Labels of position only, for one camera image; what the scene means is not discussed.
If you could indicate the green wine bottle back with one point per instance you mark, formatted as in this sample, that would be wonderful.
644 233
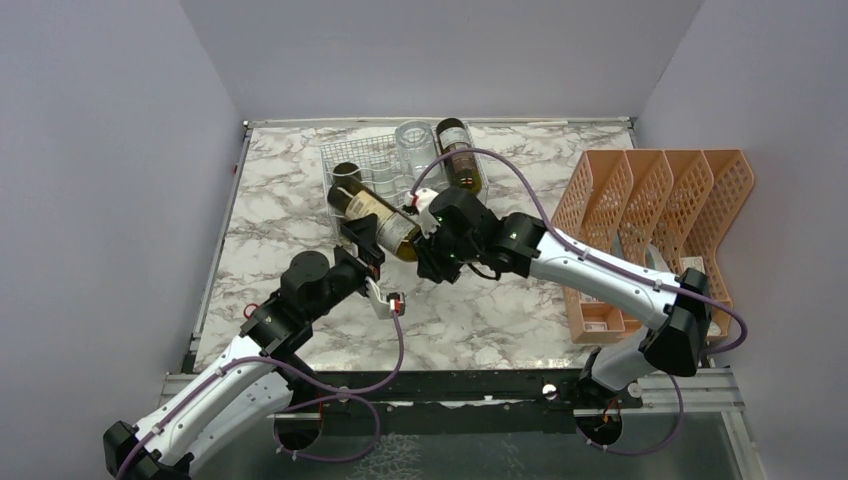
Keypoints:
394 231

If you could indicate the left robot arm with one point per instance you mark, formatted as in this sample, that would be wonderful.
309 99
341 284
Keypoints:
259 372

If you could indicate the green wine bottle front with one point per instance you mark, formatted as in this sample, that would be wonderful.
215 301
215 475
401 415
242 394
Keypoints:
346 173

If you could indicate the black front mounting rail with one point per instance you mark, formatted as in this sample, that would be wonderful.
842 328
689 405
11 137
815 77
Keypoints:
454 402

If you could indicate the white label card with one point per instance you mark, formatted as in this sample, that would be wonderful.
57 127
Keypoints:
693 262

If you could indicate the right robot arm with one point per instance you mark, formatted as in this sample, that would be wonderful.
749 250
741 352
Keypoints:
458 230

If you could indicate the orange plastic file organizer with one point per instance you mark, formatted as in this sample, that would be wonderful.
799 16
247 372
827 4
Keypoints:
681 201

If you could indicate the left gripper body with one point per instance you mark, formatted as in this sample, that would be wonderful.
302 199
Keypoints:
352 272

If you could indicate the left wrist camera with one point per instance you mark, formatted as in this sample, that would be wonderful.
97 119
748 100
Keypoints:
385 305

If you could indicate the white wire wine rack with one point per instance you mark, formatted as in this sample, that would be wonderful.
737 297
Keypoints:
377 157

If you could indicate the clear bottle silver cap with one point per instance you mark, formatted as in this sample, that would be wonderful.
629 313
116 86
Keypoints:
416 148

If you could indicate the red capped small bottle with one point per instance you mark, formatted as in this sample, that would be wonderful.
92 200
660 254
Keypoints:
249 310

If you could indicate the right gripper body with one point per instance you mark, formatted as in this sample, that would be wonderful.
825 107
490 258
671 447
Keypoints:
445 255

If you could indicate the blue white tape dispenser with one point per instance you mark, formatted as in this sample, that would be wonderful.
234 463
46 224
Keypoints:
654 259

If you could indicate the green wine bottle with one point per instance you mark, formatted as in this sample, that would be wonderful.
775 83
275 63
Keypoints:
460 166
394 231
346 173

